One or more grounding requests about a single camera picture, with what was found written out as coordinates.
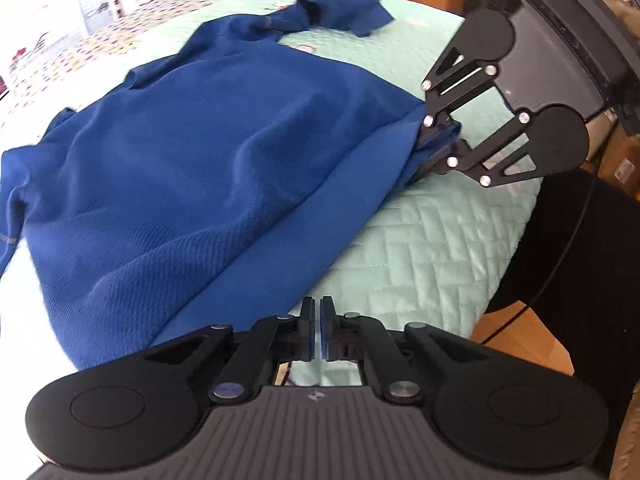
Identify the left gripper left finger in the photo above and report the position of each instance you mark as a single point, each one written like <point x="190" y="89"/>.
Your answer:
<point x="269" y="343"/>

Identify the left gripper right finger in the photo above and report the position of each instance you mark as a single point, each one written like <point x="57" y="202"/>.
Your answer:
<point x="353" y="337"/>

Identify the mint quilted bee bedspread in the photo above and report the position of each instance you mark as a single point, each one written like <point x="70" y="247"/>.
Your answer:
<point x="435" y="251"/>

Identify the blue knit sweater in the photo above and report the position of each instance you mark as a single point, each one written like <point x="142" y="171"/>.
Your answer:
<point x="214" y="186"/>

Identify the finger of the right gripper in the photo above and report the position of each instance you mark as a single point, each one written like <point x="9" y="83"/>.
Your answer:
<point x="502" y="158"/>
<point x="457" y="85"/>

